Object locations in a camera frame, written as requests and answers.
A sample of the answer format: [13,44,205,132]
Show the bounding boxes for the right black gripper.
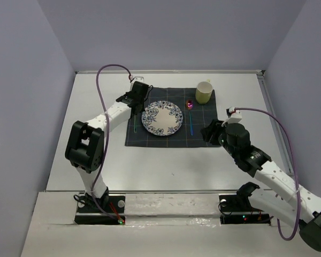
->
[200,118,238,158]

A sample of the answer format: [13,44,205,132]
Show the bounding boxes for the iridescent fork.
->
[133,115,137,133]

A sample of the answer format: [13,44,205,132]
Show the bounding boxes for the dark checked cloth placemat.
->
[125,87,218,148]

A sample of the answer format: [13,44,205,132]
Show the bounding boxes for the blue floral plate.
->
[141,101,184,137]

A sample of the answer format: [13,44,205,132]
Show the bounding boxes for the iridescent spoon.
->
[186,100,194,136]

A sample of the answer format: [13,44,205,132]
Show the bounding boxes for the cream yellow mug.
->
[195,81,213,104]

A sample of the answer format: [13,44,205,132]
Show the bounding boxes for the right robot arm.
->
[201,119,321,252]

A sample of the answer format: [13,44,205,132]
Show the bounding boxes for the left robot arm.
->
[65,80,153,211]

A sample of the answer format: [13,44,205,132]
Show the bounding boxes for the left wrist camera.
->
[131,76,144,83]

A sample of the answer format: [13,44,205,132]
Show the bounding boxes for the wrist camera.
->
[222,107,242,126]
[131,76,144,83]

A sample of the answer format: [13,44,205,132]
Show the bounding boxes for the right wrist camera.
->
[222,107,242,126]

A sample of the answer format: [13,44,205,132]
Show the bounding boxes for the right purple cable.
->
[235,107,301,240]

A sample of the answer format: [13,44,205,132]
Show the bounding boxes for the purple cable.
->
[95,63,134,222]
[235,107,301,240]

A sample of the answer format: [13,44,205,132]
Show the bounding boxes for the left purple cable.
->
[95,63,134,222]

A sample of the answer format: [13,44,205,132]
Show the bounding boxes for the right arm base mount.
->
[218,182,273,225]

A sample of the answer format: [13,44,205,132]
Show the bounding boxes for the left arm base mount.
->
[73,193,126,225]

